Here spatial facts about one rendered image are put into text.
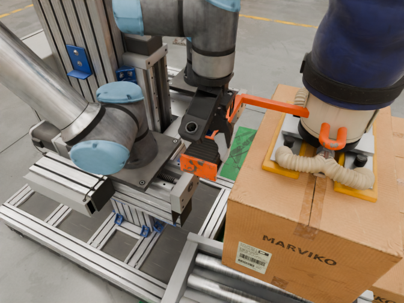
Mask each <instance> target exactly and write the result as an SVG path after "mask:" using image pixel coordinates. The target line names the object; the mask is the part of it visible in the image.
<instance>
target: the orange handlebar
mask: <svg viewBox="0 0 404 303"><path fill-rule="evenodd" d="M242 103H246V104H249V105H254V106H259V107H262V108H267V109H271V110H274V111H280V112H284V113H288V114H292V115H297V116H300V117H305V118H308V116H309V114H310V113H309V111H308V109H307V108H306V107H305V108H303V106H298V105H293V104H289V103H284V102H279V101H276V100H271V99H265V98H262V97H257V96H252V95H249V94H244V93H242V94H241V95H239V94H237V95H236V97H235V101H234V111H233V113H232V115H231V117H229V112H230V107H229V109H228V111H227V115H226V118H228V122H229V123H231V121H232V119H233V117H234V116H235V114H236V113H237V110H238V109H239V107H240V105H241V104H242ZM217 131H218V130H215V131H214V132H213V134H212V136H211V137H214V136H215V134H216V133H217ZM329 131H330V125H329V124H328V123H322V124H321V128H320V134H319V142H320V143H321V145H322V146H324V147H325V148H327V149H330V150H341V149H342V148H344V147H345V145H346V137H347V128H346V127H341V128H339V129H338V132H337V140H336V141H333V140H330V139H329Z"/></svg>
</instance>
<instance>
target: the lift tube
mask: <svg viewBox="0 0 404 303"><path fill-rule="evenodd" d="M311 60H312V62H313V64H314V65H315V67H316V68H317V69H318V71H320V72H322V73H323V74H324V75H327V76H328V77H330V78H331V79H333V80H335V81H338V82H341V83H344V84H348V85H353V86H356V87H362V88H383V87H389V86H391V85H393V84H395V83H396V82H397V81H398V80H399V79H400V78H401V77H402V76H403V75H404V0H329V7H328V9H327V11H326V13H325V15H324V17H323V19H322V21H321V22H320V24H319V26H318V28H317V31H316V34H315V36H314V40H313V47H312V52H311ZM302 82H303V84H304V87H305V88H306V89H307V90H308V91H309V92H310V93H311V94H312V95H314V96H315V97H317V98H318V99H320V100H323V101H324V102H326V103H329V104H332V105H335V106H338V107H341V108H346V109H354V110H361V111H370V110H376V109H382V108H385V107H387V106H390V105H391V104H392V103H393V102H394V101H395V99H394V100H392V101H390V102H387V103H381V104H377V105H358V104H353V103H346V102H342V101H339V100H335V99H332V98H330V97H328V96H325V95H323V94H321V93H320V92H318V91H316V90H315V89H314V88H312V87H311V86H310V85H309V84H308V83H307V81H306V80H305V79H304V77H303V76H302Z"/></svg>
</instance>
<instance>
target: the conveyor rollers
mask: <svg viewBox="0 0 404 303"><path fill-rule="evenodd" d="M195 259H196V260H195V264H196V265H198V266H201V267H204V268H207V269H210V270H212V271H215V272H218V273H220V274H224V275H226V276H229V277H232V278H235V279H237V280H241V281H244V282H246V283H249V284H252V285H255V286H257V287H261V288H263V289H266V290H269V291H272V292H274V293H277V294H280V295H283V296H286V297H288V298H292V299H294V300H297V301H300V302H303V303H314V302H311V301H309V300H307V299H304V298H302V297H300V296H297V295H295V294H292V293H290V292H288V291H285V290H283V289H281V288H278V287H275V286H273V285H271V284H268V283H266V282H264V281H261V280H259V279H256V278H254V277H252V276H249V275H247V274H245V273H242V272H240V271H237V270H235V269H233V268H230V267H228V266H226V265H223V264H222V260H220V259H217V258H214V257H212V256H209V255H206V254H203V253H200V252H199V253H198V254H197V256H196V258H195ZM187 286H188V287H191V288H193V289H197V290H199V291H202V292H204V293H207V294H210V295H212V296H215V297H217V298H220V299H223V300H225V301H228V302H231V303H273V302H271V301H267V300H265V299H262V298H259V297H257V296H254V295H251V294H249V293H245V292H243V291H240V290H238V289H234V288H232V287H229V286H226V285H224V284H221V283H218V282H216V281H212V280H210V279H207V278H204V277H201V276H199V275H196V274H193V273H191V274H190V276H189V277H188V282H187ZM179 303H200V302H198V301H195V300H193V299H190V298H187V297H185V296H182V297H181V299H180V301H179Z"/></svg>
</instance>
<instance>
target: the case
mask: <svg viewBox="0 0 404 303"><path fill-rule="evenodd" d="M299 89H300V88H298V87H292V86H288V85H283V84H278V86H277V88H276V90H275V92H274V95H273V97H272V99H271V100H276V101H279V102H284V103H286V102H287V101H291V102H294V100H295V95H296V93H297V92H298V90H299ZM281 114H282V112H280V111H274V110H271V109H267V110H266V113H265V115H264V117H263V120H262V122H261V124H260V126H259V129H258V131H257V133H256V135H255V137H254V140H253V142H252V144H251V147H250V148H249V150H248V153H247V155H246V158H245V160H244V162H243V164H242V166H241V169H240V171H239V174H238V175H237V177H236V180H235V182H234V185H233V187H232V189H231V191H230V193H229V196H228V199H227V211H226V219H225V231H224V243H223V250H222V264H223V265H226V266H228V267H230V268H233V269H235V270H237V271H240V272H242V273H245V274H247V275H249V276H252V277H254V278H256V279H259V280H261V281H264V282H266V283H268V284H271V285H273V286H275V287H278V288H281V289H283V290H285V291H288V292H290V293H292V294H295V295H297V296H300V297H302V298H304V299H307V300H309V301H311V302H314V303H353V301H354V300H356V299H357V298H358V297H359V296H360V295H362V294H363V293H364V292H365V291H366V290H367V289H368V288H369V287H371V286H372V285H373V284H374V283H375V282H377V280H378V279H380V278H381V277H382V276H383V275H385V274H386V273H387V272H388V271H389V270H390V269H391V268H392V267H394V266H395V265H396V264H397V263H398V262H400V261H401V259H403V245H402V231H401V224H400V210H399V197H398V189H397V176H396V163H395V155H394V141H393V128H392V121H391V107H390V106H387V107H385V108H382V109H380V111H379V113H378V115H377V117H376V119H375V120H376V140H377V172H378V199H377V200H376V202H375V203H372V202H370V201H366V200H363V199H360V198H357V197H353V196H350V195H346V194H342V193H340V192H336V191H334V181H333V179H330V178H329V177H328V176H326V177H325V178H322V177H318V176H314V175H313V173H310V172H309V173H306V172H304V173H303V172H302V171H300V174H299V177H298V179H293V178H290V177H286V176H283V175H280V174H277V173H273V172H270V171H266V170H263V169H262V165H263V162H264V159H265V157H266V154H267V152H268V149H269V146H270V144H271V141H272V138H273V136H274V133H275V130H276V128H277V125H278V122H279V120H280V117H281Z"/></svg>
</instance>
